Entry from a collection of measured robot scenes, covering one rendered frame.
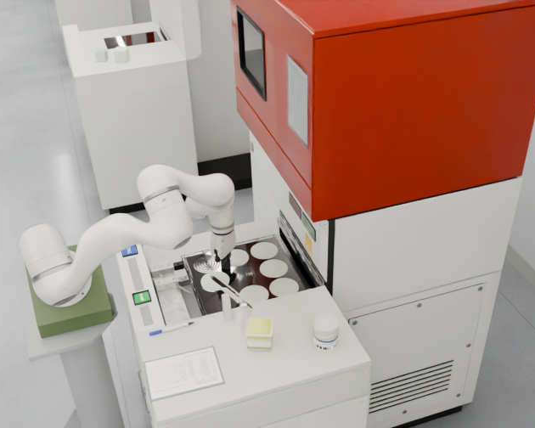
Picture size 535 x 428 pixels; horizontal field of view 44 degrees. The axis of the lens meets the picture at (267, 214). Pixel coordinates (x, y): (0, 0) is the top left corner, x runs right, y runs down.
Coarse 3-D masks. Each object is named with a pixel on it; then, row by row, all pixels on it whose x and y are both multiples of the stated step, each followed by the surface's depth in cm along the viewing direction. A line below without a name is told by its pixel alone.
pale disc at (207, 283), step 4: (212, 272) 232; (216, 272) 232; (220, 272) 232; (204, 276) 230; (208, 276) 230; (216, 276) 230; (220, 276) 230; (224, 276) 230; (204, 280) 229; (208, 280) 228; (212, 280) 228; (220, 280) 228; (224, 280) 228; (228, 280) 228; (204, 284) 227; (208, 284) 227; (212, 284) 227; (216, 284) 227; (208, 288) 225; (212, 288) 225; (216, 288) 225; (220, 288) 225
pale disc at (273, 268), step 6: (264, 264) 235; (270, 264) 235; (276, 264) 235; (282, 264) 234; (264, 270) 232; (270, 270) 232; (276, 270) 232; (282, 270) 232; (270, 276) 229; (276, 276) 229
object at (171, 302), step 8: (176, 288) 229; (160, 296) 226; (168, 296) 225; (176, 296) 225; (160, 304) 222; (168, 304) 222; (176, 304) 222; (184, 304) 222; (168, 312) 219; (176, 312) 219; (184, 312) 219; (168, 320) 216; (176, 320) 216; (184, 320) 216
